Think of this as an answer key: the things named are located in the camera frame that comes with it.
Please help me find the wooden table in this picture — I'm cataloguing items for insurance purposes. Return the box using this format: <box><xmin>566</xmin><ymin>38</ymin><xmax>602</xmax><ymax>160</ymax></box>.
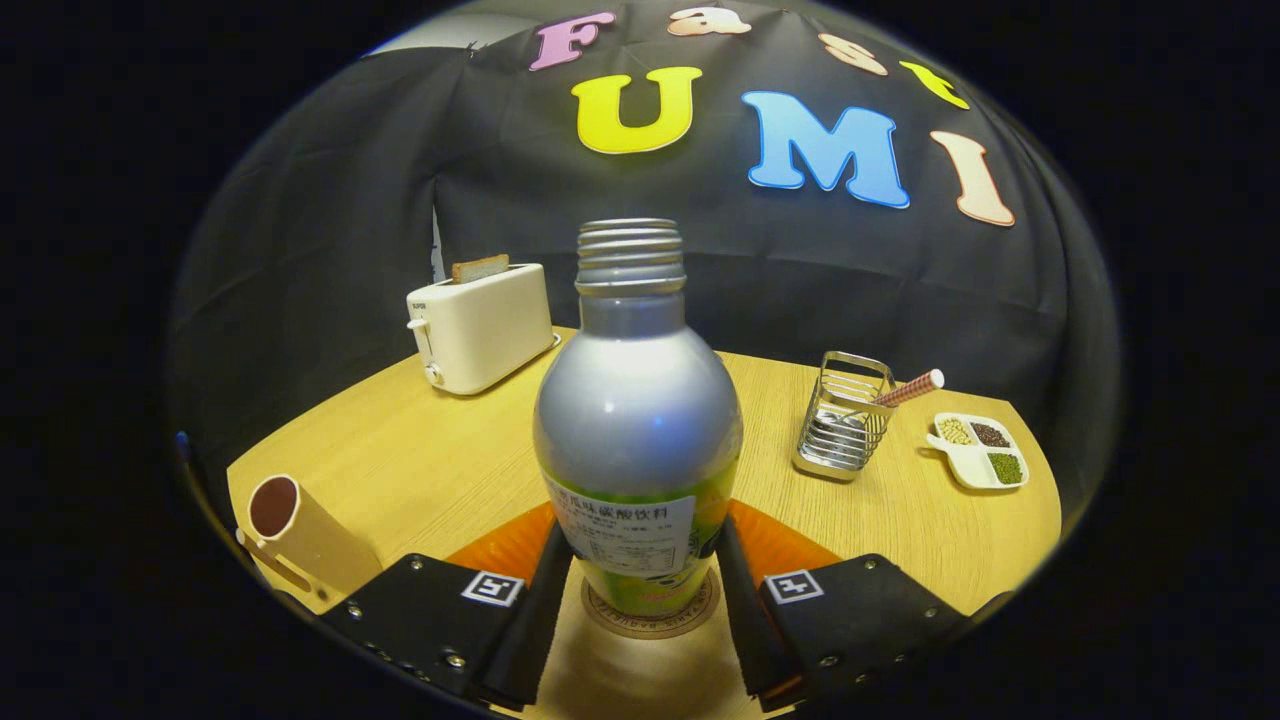
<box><xmin>226</xmin><ymin>325</ymin><xmax>1063</xmax><ymax>720</ymax></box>

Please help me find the white divided bean dish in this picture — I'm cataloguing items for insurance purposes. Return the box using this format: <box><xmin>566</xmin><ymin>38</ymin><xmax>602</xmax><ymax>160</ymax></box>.
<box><xmin>925</xmin><ymin>412</ymin><xmax>1030</xmax><ymax>491</ymax></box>

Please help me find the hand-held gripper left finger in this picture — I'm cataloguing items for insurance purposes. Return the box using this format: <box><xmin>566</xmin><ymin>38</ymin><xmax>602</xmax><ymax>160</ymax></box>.
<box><xmin>318</xmin><ymin>500</ymin><xmax>576</xmax><ymax>713</ymax></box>

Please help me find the metal wire holder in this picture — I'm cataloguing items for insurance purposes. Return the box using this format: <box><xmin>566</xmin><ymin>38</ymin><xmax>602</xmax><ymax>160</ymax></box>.
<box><xmin>791</xmin><ymin>351</ymin><xmax>898</xmax><ymax>483</ymax></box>

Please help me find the cream toaster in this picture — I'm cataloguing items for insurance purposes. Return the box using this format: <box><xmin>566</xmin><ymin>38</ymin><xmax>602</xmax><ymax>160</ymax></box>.
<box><xmin>406</xmin><ymin>263</ymin><xmax>561</xmax><ymax>396</ymax></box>

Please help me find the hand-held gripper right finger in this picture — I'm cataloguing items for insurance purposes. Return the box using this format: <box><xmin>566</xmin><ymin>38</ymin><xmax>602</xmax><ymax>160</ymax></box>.
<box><xmin>715</xmin><ymin>498</ymin><xmax>971</xmax><ymax>713</ymax></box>

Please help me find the round brown coaster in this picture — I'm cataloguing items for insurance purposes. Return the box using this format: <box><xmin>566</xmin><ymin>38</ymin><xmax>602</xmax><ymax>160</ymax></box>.
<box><xmin>580</xmin><ymin>565</ymin><xmax>723</xmax><ymax>641</ymax></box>

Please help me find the silver juice bottle green label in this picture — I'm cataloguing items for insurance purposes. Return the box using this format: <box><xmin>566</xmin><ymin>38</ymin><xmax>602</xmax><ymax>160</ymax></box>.
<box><xmin>533</xmin><ymin>219</ymin><xmax>744</xmax><ymax>618</ymax></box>

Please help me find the beige cup with wooden handle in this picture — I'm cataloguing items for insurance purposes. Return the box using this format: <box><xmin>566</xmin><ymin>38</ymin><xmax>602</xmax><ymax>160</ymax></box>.
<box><xmin>236</xmin><ymin>474</ymin><xmax>384</xmax><ymax>606</ymax></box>

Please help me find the striped paper straw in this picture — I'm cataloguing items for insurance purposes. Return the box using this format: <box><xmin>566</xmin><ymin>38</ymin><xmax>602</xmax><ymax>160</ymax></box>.
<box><xmin>872</xmin><ymin>369</ymin><xmax>945</xmax><ymax>409</ymax></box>

